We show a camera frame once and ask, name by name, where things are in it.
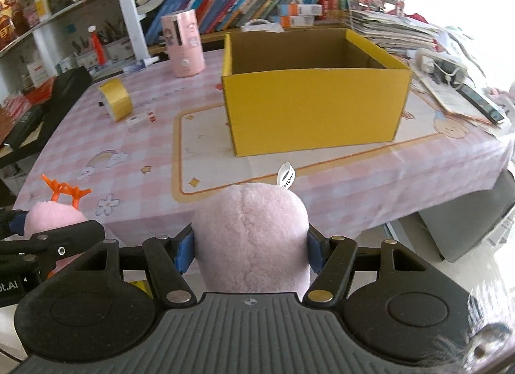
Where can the white shelf upright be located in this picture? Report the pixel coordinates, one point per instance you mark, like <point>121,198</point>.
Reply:
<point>128,8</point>

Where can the row of books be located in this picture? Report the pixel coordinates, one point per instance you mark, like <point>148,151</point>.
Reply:
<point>233,0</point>

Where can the yellow cardboard box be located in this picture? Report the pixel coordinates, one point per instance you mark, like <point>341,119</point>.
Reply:
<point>314,108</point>

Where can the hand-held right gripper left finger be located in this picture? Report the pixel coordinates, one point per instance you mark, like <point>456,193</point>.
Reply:
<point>186,251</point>

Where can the red tassel ornament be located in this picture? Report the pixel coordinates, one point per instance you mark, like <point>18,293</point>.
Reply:
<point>97,44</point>

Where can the grey chair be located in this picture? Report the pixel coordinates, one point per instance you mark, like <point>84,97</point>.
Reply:
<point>466,229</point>

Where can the white bottle yellow label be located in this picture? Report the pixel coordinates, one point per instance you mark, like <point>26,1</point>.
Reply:
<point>42,6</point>

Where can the small white blue tube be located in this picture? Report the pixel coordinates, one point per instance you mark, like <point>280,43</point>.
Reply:
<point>139,66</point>

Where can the pen holder with pens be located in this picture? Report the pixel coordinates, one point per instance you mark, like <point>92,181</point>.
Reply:
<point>114,50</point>

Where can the black phone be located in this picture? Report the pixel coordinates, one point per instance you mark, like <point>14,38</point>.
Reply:
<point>481,102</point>

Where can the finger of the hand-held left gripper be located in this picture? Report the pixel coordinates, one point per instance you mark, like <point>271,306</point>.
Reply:
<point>14,223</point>
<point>72,234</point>

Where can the white quilted handbag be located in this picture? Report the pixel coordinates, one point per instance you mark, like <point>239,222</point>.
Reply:
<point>261,27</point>

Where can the black chair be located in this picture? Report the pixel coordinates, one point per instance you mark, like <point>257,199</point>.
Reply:
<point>48,104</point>

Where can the small pink plush orange antlers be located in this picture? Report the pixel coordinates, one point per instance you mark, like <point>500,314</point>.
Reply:
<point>52,215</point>

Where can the pink checked tablecloth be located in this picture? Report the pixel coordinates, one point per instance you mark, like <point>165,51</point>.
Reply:
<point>141,149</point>

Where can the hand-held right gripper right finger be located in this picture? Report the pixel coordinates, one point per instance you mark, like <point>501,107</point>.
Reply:
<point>316,251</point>

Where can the yellow tape roll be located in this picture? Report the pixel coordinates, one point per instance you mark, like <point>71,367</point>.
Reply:
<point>116,100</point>

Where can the pink cartoon print canister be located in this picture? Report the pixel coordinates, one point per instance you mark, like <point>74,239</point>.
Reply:
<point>183,44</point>

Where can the large pink plush toy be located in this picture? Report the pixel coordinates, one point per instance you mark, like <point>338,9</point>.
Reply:
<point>249,237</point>

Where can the stack of papers and magazines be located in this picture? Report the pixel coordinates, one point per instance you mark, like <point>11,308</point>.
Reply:
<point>394,28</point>

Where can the small white red box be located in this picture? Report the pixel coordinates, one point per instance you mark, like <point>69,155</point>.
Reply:
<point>141,117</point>

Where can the orange white carton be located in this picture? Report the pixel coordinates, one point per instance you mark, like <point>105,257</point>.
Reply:
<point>297,21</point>
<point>299,10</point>

